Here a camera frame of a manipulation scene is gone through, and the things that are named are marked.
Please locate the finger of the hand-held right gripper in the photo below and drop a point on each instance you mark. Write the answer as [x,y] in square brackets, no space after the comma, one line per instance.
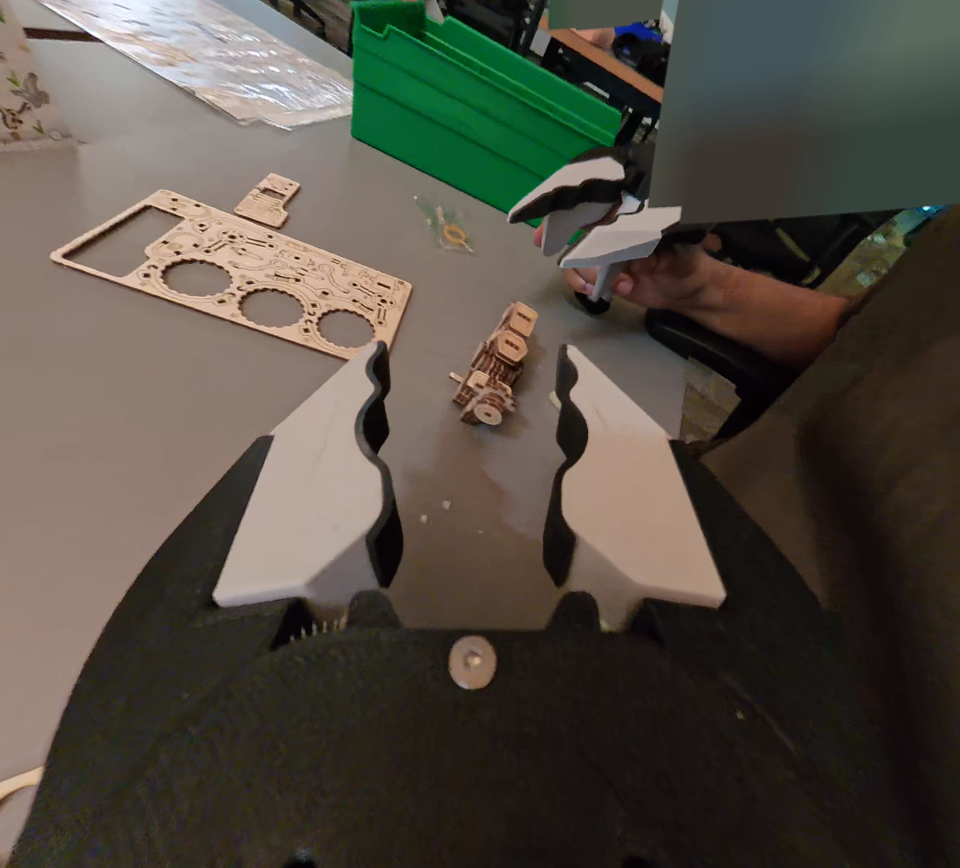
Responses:
[630,234]
[585,168]

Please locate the black office chair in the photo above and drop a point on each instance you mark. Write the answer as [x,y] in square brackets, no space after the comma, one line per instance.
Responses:
[705,350]

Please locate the grey desk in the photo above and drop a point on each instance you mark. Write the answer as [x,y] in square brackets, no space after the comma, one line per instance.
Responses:
[150,395]

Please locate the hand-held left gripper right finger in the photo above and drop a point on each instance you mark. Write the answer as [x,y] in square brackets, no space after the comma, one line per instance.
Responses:
[637,508]

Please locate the person's right forearm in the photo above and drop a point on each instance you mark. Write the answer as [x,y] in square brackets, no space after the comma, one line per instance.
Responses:
[780,313]

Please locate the clear plastic bag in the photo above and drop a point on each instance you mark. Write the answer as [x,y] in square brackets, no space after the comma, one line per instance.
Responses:
[431,215]

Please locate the folded paper instruction sheet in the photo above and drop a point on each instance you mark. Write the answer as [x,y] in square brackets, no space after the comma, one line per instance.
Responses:
[22,95]

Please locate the wooden sheet with round holes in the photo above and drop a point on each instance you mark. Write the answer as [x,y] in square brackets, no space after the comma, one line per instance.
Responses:
[225,237]

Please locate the green plastic bin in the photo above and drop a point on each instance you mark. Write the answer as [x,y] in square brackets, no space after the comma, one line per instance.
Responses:
[450,132]

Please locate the yellow rubber band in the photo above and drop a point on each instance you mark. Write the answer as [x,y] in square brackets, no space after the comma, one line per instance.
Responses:
[444,234]

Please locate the person's right hand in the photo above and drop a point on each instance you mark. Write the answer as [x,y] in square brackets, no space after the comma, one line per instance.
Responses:
[667,279]

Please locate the wooden engine model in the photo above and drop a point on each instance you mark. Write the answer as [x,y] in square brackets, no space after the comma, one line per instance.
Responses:
[499,365]

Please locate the wooden sheet with gear cutouts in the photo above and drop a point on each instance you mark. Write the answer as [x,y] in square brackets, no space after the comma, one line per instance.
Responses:
[15,784]

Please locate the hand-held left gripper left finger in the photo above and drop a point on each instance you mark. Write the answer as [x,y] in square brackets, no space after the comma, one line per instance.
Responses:
[307,508]

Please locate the shiny plastic sheet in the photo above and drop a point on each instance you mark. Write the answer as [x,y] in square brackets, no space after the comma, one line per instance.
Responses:
[187,50]

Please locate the small wooden parts sheet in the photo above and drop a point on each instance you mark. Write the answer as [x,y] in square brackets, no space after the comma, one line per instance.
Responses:
[259,211]

